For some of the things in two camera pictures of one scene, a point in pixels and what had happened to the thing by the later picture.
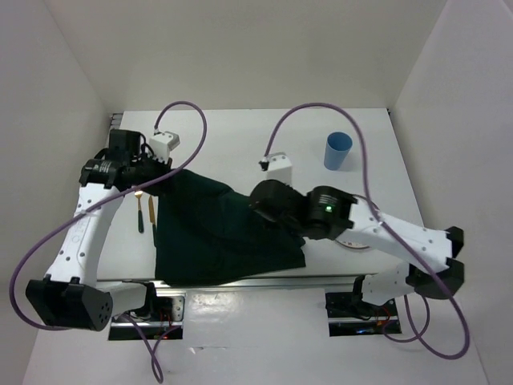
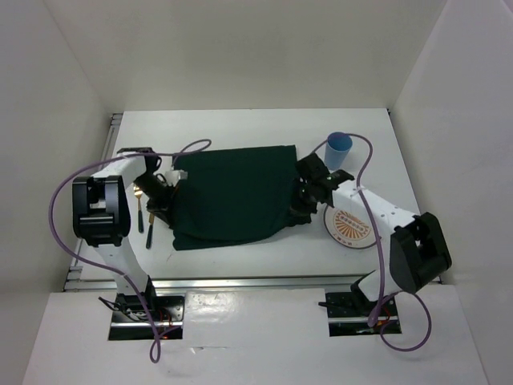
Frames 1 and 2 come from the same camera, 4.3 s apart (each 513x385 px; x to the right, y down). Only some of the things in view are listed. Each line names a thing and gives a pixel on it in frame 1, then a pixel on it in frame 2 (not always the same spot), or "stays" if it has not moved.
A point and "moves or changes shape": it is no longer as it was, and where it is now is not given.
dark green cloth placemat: x=205 y=230 moves or changes shape
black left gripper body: x=148 y=168 → x=159 y=194
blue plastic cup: x=337 y=145 stays
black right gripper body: x=290 y=225 → x=304 y=200
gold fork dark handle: x=140 y=220 stays
